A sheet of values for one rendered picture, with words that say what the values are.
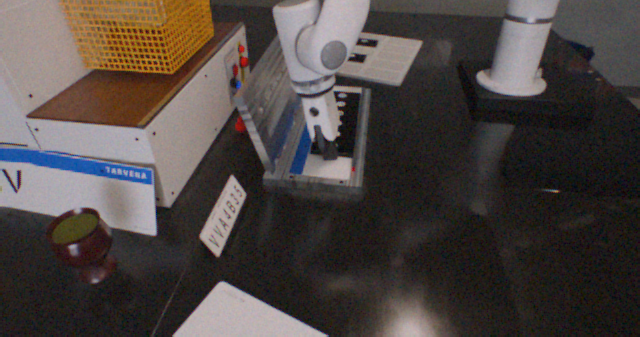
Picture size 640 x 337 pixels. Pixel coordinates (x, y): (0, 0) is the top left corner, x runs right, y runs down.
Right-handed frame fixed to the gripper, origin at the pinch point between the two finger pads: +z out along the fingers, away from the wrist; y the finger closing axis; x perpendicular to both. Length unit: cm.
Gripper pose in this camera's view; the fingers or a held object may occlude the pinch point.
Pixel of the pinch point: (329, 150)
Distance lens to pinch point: 82.5
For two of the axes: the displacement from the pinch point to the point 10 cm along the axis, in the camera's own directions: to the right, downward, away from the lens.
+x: -9.7, 0.7, 2.5
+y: 1.6, -6.1, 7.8
